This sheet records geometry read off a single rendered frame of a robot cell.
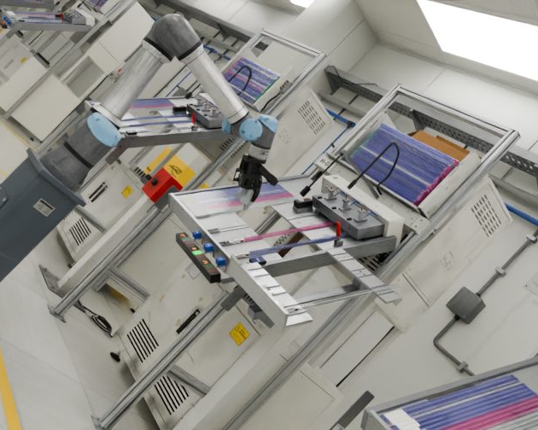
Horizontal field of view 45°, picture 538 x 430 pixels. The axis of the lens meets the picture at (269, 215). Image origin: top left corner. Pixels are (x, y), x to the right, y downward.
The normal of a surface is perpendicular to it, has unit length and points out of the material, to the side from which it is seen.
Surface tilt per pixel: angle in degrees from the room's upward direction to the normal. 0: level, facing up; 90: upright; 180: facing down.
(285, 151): 90
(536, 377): 45
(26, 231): 90
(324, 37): 90
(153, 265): 90
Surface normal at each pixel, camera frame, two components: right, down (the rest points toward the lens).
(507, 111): -0.54, -0.56
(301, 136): 0.48, 0.41
